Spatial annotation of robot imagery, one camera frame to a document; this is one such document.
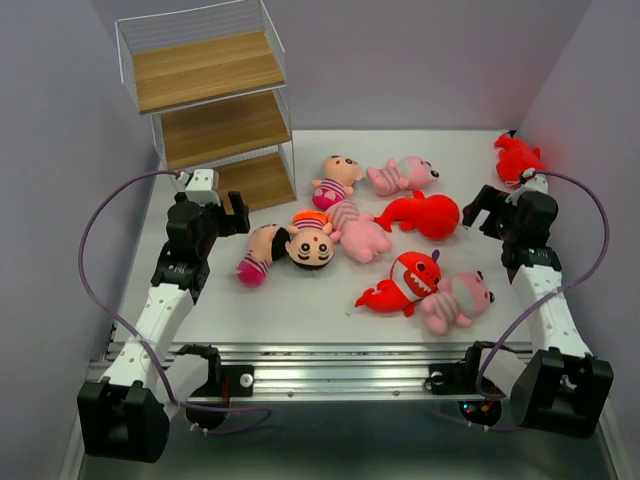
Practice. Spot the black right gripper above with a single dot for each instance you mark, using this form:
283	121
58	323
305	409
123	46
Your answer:
489	199

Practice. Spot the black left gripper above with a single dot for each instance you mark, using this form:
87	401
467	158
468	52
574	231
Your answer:
231	224

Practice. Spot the boy doll magenta pants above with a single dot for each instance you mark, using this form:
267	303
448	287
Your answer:
266	245

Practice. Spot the boy doll orange pants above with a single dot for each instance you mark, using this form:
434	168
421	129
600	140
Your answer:
311	245

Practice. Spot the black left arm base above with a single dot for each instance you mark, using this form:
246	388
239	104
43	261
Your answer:
220	381

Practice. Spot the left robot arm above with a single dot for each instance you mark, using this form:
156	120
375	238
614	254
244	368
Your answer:
126	414

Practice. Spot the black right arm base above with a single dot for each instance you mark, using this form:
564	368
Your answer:
458	378

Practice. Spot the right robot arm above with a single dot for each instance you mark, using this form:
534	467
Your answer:
540	364

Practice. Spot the red plush far corner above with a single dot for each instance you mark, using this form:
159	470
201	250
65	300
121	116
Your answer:
515	157

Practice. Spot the red whale plush centre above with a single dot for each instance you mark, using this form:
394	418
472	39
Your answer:
435	217

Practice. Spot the pink pig plush top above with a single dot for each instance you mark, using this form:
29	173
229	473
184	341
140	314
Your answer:
408	173

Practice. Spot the pink pig plush bottom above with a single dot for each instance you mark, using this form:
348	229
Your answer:
459	300

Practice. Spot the red shark plush open mouth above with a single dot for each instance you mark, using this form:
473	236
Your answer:
413	276

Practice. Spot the boy doll magenta striped shirt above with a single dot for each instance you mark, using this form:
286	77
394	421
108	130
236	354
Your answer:
340	174

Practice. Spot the large pink striped pig plush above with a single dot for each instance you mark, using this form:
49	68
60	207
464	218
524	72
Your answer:
361	237

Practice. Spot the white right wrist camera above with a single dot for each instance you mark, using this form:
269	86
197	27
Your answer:
530	180

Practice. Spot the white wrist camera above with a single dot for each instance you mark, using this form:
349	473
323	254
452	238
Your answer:
202	187
530	180

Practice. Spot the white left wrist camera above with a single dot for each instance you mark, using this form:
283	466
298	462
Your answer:
202	187

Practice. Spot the white wire wooden shelf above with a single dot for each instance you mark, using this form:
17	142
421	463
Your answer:
213	82

